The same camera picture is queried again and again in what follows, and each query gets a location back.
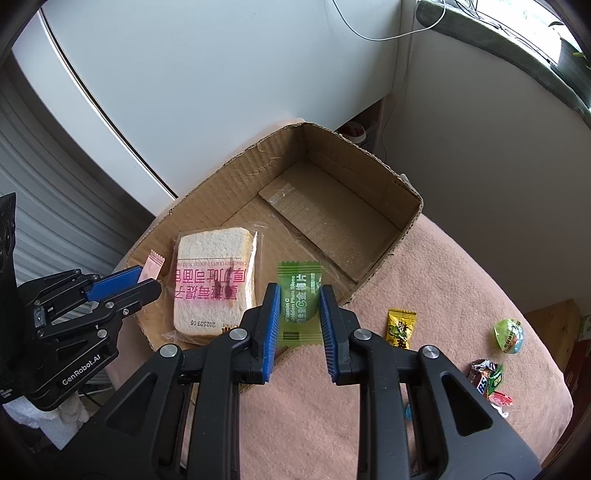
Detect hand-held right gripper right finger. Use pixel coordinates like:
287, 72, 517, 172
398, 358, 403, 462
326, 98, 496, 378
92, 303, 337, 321
320, 285, 542, 480

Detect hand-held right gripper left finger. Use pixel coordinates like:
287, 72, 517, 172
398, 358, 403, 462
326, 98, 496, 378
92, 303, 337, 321
85, 282, 282, 480

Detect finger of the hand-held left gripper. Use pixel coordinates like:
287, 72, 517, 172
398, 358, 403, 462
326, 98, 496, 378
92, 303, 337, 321
18, 265, 145, 302
34, 278, 163, 341

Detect pink candy packet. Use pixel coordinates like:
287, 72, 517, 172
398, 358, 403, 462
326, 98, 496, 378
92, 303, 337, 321
139, 249, 166, 283

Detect green plum candy packet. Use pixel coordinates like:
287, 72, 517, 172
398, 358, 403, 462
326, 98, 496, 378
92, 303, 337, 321
276, 260, 324, 348

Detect cardboard box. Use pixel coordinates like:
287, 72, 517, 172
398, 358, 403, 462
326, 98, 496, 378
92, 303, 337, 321
130, 121, 424, 393

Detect white foam sheet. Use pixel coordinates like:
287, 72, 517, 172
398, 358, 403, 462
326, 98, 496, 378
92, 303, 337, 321
0, 392, 88, 450

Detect yellow candy packet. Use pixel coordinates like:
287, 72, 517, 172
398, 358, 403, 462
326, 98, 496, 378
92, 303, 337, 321
385, 309, 417, 350

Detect packaged sliced bread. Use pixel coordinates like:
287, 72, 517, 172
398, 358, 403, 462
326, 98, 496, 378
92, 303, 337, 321
163, 226, 264, 344

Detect grey ribbed shutter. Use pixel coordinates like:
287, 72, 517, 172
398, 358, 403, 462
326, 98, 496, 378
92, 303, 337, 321
0, 60, 171, 287

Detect brown chocolate bar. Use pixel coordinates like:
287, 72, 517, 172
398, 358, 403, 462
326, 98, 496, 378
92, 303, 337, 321
466, 359, 499, 398

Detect round green candy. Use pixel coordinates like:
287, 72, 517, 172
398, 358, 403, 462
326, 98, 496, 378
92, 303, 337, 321
493, 318, 526, 355

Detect red and white object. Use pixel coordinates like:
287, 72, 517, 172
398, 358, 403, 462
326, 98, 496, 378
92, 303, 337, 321
339, 121, 368, 145

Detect white cabinet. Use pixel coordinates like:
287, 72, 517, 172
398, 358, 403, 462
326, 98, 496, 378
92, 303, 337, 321
11, 0, 411, 215

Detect dark green windowsill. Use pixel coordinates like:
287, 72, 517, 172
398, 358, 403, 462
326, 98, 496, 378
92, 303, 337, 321
416, 0, 591, 116

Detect white cable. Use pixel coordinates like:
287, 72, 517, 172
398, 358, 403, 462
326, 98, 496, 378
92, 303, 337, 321
333, 0, 448, 41

